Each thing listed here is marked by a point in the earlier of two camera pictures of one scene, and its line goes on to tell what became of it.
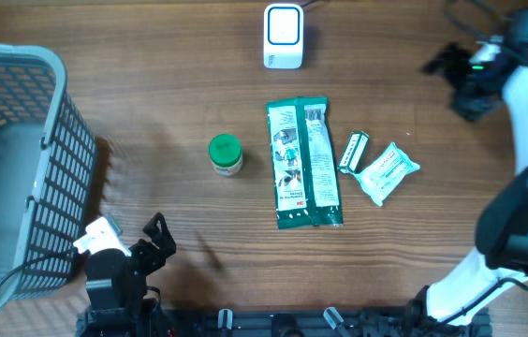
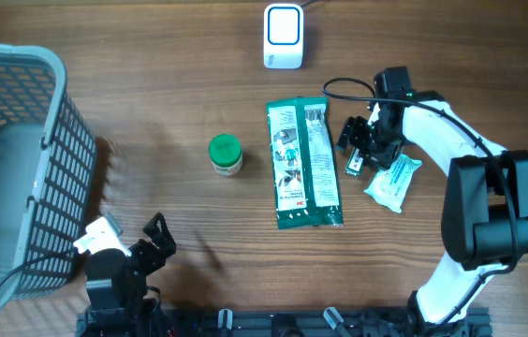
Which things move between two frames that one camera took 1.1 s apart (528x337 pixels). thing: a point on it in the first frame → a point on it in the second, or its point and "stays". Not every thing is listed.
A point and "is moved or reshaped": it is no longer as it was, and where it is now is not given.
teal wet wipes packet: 386,173 is moved or reshaped
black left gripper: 155,259 stays
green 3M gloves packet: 304,163 stays
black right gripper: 474,105 → 353,131
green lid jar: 226,153 stays
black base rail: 302,322 stays
